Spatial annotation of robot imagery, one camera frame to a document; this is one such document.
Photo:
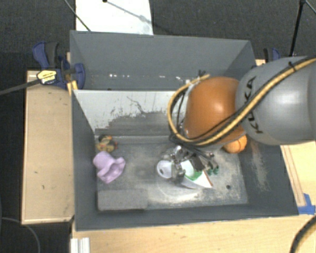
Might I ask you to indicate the pale wood board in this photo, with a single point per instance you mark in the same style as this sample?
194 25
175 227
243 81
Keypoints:
47 154

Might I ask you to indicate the white green and red packet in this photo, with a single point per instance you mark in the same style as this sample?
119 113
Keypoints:
197 181

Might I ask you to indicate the orange ball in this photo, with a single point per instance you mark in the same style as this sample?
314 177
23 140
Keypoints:
235 146

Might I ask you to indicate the black cylinder on white bracket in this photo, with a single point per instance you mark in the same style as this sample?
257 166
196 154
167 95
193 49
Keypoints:
197 163

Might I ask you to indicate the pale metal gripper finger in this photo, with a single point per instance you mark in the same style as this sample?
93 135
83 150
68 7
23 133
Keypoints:
181 176
175 171

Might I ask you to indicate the white cup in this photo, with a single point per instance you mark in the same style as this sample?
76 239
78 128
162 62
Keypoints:
163 169

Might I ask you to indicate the grey metal bin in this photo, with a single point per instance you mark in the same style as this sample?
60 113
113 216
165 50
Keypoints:
147 62

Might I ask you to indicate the purple toy animal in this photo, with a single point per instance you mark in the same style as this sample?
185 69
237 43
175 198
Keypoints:
109 167

